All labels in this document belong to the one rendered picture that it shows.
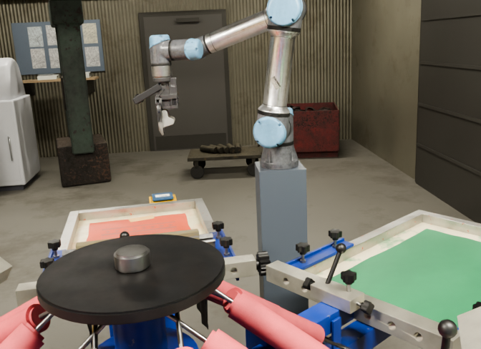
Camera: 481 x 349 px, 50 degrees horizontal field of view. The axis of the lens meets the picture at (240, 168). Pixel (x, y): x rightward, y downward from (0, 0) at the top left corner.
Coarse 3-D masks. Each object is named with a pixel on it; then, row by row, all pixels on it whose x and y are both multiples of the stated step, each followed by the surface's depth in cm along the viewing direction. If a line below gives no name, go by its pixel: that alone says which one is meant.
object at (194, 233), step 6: (150, 234) 177; (162, 234) 176; (168, 234) 176; (174, 234) 176; (180, 234) 176; (186, 234) 177; (192, 234) 177; (198, 234) 178; (96, 240) 173; (102, 240) 173; (78, 246) 170; (84, 246) 171
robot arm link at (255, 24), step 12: (264, 12) 189; (240, 24) 191; (252, 24) 190; (264, 24) 189; (204, 36) 197; (216, 36) 194; (228, 36) 193; (240, 36) 193; (252, 36) 194; (204, 48) 197; (216, 48) 197
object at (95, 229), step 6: (96, 222) 223; (102, 222) 222; (108, 222) 222; (114, 222) 222; (120, 222) 221; (126, 222) 221; (132, 222) 221; (138, 222) 220; (90, 228) 216; (96, 228) 216; (102, 228) 215; (90, 234) 209; (96, 234) 209; (90, 240) 202
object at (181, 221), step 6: (162, 216) 227; (168, 216) 227; (174, 216) 226; (180, 216) 226; (186, 216) 226; (144, 222) 220; (150, 222) 220; (156, 222) 219; (180, 222) 218; (186, 222) 218; (180, 228) 211; (186, 228) 211
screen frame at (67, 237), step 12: (144, 204) 234; (156, 204) 233; (168, 204) 233; (180, 204) 234; (192, 204) 235; (204, 204) 230; (72, 216) 222; (84, 216) 226; (96, 216) 227; (108, 216) 228; (120, 216) 230; (204, 216) 214; (72, 228) 207; (204, 228) 207; (72, 240) 201
